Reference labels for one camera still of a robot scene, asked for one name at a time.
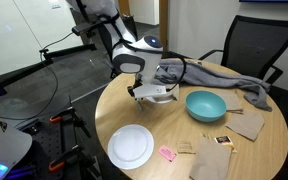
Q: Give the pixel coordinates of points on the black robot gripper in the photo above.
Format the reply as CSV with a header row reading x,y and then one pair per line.
x,y
140,90

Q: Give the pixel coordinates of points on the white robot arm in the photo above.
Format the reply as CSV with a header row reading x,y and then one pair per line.
x,y
140,57

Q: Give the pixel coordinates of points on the white grey robot base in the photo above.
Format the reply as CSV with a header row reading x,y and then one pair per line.
x,y
14,145

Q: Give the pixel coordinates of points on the teal plastic bowl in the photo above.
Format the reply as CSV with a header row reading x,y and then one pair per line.
x,y
205,106

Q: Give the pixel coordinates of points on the brown napkin behind bowl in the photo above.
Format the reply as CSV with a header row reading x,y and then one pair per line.
x,y
233,103

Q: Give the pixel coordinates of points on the brown napkin right of bowl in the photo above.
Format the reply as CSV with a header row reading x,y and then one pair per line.
x,y
247,124

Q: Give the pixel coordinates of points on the small white plate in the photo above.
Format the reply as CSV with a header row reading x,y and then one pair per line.
x,y
160,100

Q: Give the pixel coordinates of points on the brown napkin on small plate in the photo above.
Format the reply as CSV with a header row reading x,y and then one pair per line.
x,y
172,91

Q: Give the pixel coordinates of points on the grey sweatshirt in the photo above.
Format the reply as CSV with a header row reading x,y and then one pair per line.
x,y
172,71

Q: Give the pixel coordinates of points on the large white plate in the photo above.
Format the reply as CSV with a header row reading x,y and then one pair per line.
x,y
130,147

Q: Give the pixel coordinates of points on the pink sweetener packet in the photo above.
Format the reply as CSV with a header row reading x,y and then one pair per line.
x,y
167,153

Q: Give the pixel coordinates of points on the brown sugar packet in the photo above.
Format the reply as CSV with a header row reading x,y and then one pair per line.
x,y
185,147

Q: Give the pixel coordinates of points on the black office chair by door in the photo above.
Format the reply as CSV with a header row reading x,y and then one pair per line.
x,y
94,28

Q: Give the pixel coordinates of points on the large brown paper napkin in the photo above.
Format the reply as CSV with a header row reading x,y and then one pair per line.
x,y
211,161

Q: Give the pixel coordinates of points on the black orange sauce packet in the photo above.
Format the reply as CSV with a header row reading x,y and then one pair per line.
x,y
225,140

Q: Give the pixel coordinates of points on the black clamp with orange handle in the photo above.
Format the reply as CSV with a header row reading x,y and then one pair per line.
x,y
74,118

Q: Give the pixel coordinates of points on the black office chair near wall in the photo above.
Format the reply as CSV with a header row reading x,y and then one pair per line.
x,y
253,45

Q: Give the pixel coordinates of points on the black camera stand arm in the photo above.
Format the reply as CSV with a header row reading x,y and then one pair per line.
x,y
49,58

